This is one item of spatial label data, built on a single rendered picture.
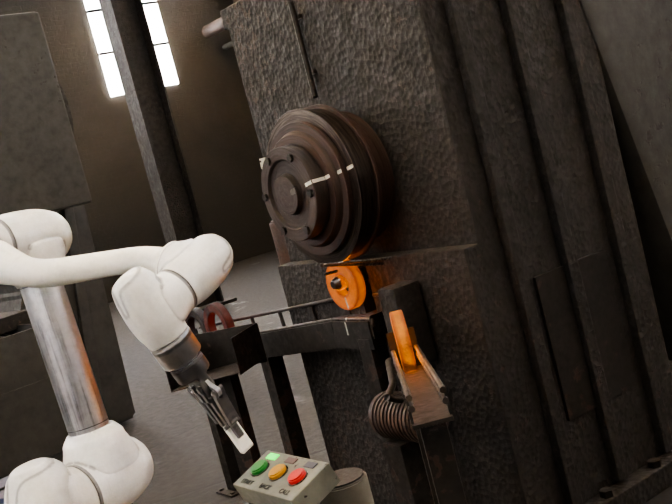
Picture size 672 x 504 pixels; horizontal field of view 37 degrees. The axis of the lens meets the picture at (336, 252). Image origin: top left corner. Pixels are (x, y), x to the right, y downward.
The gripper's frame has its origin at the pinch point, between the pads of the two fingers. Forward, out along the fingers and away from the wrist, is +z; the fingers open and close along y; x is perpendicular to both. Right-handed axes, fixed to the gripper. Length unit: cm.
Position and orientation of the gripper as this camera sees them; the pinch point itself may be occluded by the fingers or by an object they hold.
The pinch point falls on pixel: (238, 436)
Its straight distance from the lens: 212.4
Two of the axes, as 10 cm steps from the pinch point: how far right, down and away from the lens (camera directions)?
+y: -5.6, 0.6, 8.3
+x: -6.5, 5.8, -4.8
